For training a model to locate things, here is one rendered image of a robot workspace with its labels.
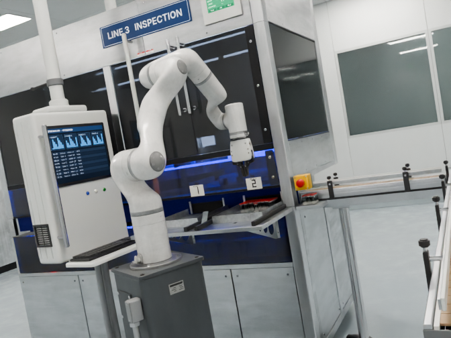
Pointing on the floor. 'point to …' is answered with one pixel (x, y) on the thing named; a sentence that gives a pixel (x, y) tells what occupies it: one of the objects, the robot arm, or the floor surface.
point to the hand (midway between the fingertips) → (245, 172)
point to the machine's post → (284, 167)
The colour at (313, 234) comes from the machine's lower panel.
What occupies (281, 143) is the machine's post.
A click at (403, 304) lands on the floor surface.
